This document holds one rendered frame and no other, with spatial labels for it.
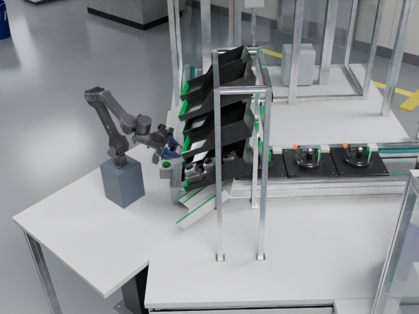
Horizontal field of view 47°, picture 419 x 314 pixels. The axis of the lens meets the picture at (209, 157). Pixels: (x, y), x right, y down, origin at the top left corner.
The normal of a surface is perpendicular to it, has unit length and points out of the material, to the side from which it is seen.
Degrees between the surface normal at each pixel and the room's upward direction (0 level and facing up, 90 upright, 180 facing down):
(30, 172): 0
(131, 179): 90
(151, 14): 90
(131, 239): 0
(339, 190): 90
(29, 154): 0
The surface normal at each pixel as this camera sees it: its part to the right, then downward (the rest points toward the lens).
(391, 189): 0.01, 0.58
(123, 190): 0.75, 0.36
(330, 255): -0.03, -0.82
